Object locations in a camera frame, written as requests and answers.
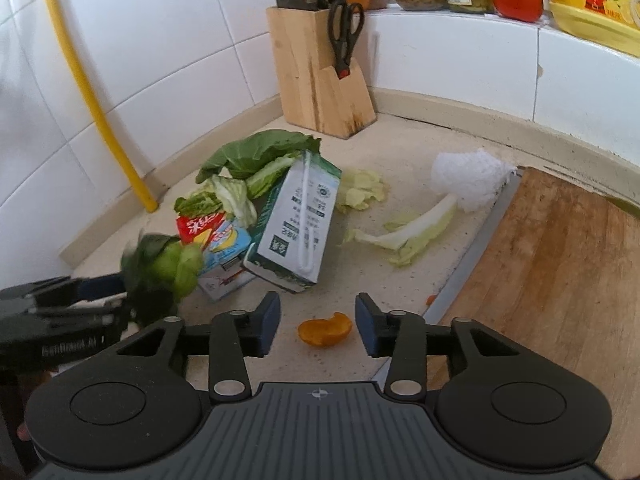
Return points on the yellow pipe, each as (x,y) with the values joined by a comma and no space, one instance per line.
(100,110)

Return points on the white and green milk carton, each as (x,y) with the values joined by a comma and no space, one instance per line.
(297,225)

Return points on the wooden knife block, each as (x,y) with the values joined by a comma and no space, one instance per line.
(315,90)

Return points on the orange peel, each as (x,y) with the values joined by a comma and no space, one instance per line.
(325,332)

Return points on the grey metal strip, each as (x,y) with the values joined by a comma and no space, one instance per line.
(475,255)

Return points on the white stalk napa leaf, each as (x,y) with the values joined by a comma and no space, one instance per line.
(420,225)

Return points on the green leafy vegetable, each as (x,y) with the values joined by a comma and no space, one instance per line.
(165,270)

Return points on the green cabbage leaf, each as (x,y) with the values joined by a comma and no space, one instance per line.
(260,150)

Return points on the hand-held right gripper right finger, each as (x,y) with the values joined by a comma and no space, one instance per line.
(364,322)

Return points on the black scissors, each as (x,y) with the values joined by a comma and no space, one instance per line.
(345,35)

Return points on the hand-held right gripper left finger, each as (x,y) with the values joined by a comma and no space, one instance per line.
(270,322)

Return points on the red and blue carton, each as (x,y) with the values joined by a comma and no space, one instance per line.
(220,245)

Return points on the pale yellow cabbage leaf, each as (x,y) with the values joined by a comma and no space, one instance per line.
(360,190)

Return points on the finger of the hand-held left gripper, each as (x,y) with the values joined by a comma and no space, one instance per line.
(100,286)
(107,319)

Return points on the white foam net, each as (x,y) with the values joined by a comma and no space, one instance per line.
(470,180)

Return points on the light green lettuce leaf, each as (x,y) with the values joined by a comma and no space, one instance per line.
(225,197)

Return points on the wooden cutting board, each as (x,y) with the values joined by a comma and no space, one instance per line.
(560,285)

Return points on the yellow oil bottle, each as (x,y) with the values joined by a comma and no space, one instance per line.
(595,0)

